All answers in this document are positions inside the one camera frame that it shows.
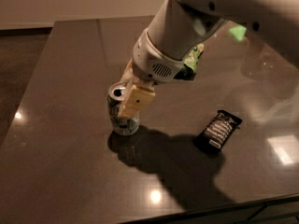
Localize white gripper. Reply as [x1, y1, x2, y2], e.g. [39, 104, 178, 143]
[118, 29, 183, 119]

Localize silver green 7up can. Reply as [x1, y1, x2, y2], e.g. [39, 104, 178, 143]
[107, 82, 139, 136]

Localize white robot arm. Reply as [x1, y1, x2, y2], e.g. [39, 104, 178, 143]
[118, 0, 299, 119]

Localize green rice chip bag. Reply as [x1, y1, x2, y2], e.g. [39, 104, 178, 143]
[175, 43, 205, 80]

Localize black candy bar wrapper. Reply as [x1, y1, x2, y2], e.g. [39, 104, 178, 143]
[193, 110, 242, 155]

